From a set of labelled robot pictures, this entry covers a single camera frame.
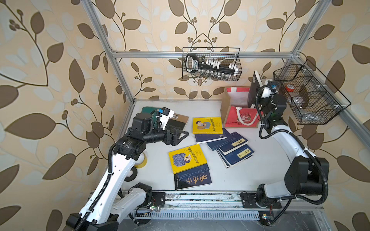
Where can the navy book with yellow label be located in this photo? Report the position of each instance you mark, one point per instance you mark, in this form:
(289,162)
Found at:
(231,143)

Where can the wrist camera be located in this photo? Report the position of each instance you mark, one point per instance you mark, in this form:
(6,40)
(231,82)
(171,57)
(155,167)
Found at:
(165,115)
(274,88)

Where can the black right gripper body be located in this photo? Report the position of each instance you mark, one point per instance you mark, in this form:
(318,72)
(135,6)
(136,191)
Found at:
(264,104)

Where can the black wire basket right wall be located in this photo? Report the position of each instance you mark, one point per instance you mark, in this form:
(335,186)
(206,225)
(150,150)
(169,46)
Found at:
(317,99)

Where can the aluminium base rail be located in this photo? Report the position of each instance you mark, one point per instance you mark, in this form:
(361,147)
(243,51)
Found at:
(204,205)

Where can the navy book under yellow book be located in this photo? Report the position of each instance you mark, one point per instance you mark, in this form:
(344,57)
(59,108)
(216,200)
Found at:
(204,138)

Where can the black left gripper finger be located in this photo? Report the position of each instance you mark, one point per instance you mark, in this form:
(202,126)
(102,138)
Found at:
(178,137)
(180,131)

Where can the yellow tape roll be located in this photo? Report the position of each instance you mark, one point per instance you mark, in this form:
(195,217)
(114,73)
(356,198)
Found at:
(142,161)

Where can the black and white large book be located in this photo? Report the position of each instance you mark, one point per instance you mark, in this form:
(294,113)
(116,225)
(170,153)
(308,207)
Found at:
(256,83)

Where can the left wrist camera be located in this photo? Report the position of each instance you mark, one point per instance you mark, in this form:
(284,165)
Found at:
(165,115)

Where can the green plastic tool case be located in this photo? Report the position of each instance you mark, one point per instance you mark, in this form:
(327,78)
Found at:
(151,110)

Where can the yellow book purple hedgehog cover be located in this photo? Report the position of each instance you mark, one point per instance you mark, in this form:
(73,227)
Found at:
(186,158)

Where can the lower navy book yellow label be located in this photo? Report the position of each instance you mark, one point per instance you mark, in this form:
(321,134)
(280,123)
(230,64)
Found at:
(236,156)

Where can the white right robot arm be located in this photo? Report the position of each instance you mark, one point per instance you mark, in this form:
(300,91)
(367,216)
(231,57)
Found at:
(306,177)

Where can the yellow cartoon man book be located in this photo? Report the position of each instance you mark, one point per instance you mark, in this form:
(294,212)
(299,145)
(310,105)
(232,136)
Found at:
(207,125)

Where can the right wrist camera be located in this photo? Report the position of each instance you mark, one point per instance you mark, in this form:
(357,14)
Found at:
(274,88)

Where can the red tape roll in basket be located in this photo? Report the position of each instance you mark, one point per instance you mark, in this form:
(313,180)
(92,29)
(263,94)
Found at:
(290,88)

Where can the black tape roll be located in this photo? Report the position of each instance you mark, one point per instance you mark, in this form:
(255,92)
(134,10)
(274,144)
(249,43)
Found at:
(131,175)

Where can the black wire basket wall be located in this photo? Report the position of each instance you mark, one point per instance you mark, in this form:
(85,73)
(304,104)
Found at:
(317,99)
(226,52)

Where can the black wire basket back wall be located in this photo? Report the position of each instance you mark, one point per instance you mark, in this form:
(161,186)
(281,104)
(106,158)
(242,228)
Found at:
(226,52)

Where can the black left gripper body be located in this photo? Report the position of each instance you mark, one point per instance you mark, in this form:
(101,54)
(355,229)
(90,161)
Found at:
(166,140)

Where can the brown and black book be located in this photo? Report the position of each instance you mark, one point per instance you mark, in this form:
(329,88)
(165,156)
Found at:
(177,122)

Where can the dark book large white characters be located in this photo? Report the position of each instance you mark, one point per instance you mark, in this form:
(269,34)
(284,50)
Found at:
(197,176)

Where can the socket wrench set in basket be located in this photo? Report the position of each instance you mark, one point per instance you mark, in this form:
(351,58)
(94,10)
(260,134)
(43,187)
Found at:
(200,63)

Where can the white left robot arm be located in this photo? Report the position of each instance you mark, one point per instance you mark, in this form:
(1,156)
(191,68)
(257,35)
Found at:
(101,213)

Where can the red and burlap canvas bag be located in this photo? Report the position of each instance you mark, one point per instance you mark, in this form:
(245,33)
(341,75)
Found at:
(235,112)

